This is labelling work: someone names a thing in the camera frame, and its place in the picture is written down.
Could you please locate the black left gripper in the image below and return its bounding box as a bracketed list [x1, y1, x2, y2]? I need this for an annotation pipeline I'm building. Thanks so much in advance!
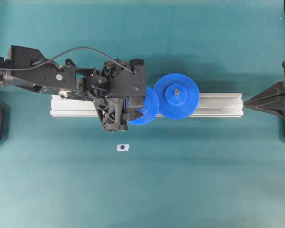
[59, 58, 146, 132]

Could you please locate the small blue plastic gear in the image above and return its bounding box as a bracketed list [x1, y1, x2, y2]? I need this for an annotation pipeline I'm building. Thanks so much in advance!
[128, 87, 160, 125]

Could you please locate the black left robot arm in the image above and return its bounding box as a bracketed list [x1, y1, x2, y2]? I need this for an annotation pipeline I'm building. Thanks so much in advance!
[0, 46, 147, 132]

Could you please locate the large blue plastic gear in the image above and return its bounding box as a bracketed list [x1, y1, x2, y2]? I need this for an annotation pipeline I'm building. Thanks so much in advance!
[153, 73, 200, 120]

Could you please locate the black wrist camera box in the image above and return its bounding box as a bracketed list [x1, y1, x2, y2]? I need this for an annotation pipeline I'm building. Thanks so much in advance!
[129, 59, 146, 96]

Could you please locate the silver aluminium extrusion rail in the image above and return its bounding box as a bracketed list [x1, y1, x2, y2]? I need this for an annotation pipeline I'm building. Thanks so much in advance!
[50, 93, 244, 118]

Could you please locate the black camera cable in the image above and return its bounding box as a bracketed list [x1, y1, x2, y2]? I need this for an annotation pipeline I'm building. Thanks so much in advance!
[0, 47, 135, 74]

